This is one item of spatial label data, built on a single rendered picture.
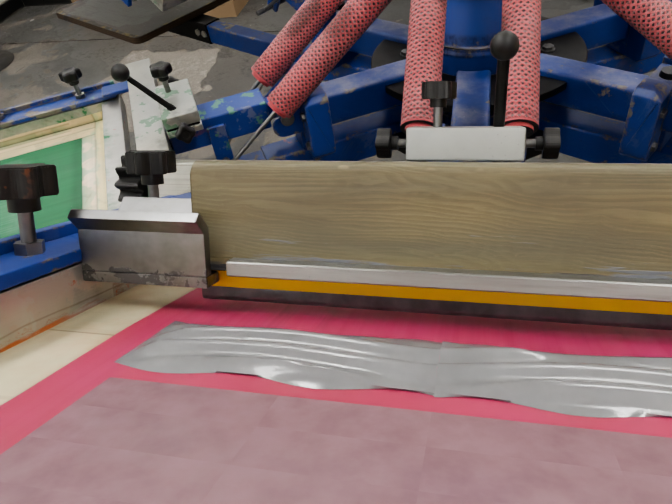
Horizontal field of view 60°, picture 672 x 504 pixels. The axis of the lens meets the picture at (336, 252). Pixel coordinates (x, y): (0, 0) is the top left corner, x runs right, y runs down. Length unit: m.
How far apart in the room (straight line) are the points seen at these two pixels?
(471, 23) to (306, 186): 0.73
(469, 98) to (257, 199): 0.65
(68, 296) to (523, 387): 0.30
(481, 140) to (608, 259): 0.30
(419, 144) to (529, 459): 0.44
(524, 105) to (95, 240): 0.53
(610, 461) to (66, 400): 0.25
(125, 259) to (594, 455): 0.31
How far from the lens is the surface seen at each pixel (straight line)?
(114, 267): 0.43
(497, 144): 0.64
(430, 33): 0.83
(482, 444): 0.26
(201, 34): 1.75
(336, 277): 0.37
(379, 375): 0.31
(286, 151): 1.09
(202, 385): 0.31
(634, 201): 0.37
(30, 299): 0.41
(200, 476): 0.24
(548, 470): 0.25
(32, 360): 0.38
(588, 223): 0.37
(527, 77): 0.79
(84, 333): 0.41
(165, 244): 0.41
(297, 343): 0.35
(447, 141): 0.64
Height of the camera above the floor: 1.51
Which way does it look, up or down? 43 degrees down
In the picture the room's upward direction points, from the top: 10 degrees counter-clockwise
